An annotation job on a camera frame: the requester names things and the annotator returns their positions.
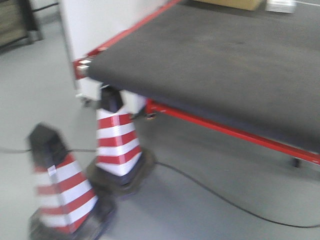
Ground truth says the left striped traffic cone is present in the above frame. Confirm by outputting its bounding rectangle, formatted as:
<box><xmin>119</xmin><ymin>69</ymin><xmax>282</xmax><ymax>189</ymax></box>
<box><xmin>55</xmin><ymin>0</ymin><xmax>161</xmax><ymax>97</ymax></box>
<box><xmin>27</xmin><ymin>122</ymin><xmax>116</xmax><ymax>240</ymax></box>

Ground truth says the brown cardboard box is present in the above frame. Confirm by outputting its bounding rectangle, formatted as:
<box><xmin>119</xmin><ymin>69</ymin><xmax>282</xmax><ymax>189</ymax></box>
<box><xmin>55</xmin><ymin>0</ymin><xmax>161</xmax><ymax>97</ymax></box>
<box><xmin>197</xmin><ymin>0</ymin><xmax>263</xmax><ymax>11</ymax></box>

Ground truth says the right striped traffic cone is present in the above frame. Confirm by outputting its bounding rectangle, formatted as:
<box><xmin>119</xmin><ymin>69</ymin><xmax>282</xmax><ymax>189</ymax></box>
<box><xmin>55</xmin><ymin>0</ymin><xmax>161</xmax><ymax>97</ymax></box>
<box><xmin>86</xmin><ymin>86</ymin><xmax>156</xmax><ymax>196</ymax></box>

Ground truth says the white machine panel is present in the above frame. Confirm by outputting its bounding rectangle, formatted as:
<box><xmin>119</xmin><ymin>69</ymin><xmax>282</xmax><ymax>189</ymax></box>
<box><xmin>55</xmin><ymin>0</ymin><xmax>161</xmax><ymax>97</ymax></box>
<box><xmin>58</xmin><ymin>0</ymin><xmax>176</xmax><ymax>107</ymax></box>

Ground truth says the dark conveyor belt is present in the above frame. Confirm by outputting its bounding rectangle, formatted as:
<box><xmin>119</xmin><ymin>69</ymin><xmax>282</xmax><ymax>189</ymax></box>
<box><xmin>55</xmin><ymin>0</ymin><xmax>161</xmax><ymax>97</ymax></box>
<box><xmin>88</xmin><ymin>0</ymin><xmax>320</xmax><ymax>155</ymax></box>

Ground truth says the striped traffic cone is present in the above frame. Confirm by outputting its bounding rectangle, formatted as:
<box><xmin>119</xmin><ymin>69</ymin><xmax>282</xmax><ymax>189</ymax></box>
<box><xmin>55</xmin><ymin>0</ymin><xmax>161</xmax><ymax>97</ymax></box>
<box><xmin>27</xmin><ymin>122</ymin><xmax>116</xmax><ymax>240</ymax></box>
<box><xmin>86</xmin><ymin>86</ymin><xmax>156</xmax><ymax>196</ymax></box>

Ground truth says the black floor cable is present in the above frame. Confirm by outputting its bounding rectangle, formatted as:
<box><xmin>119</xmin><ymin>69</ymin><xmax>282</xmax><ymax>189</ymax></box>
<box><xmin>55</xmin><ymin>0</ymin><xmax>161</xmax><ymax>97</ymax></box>
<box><xmin>0</xmin><ymin>147</ymin><xmax>320</xmax><ymax>229</ymax></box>

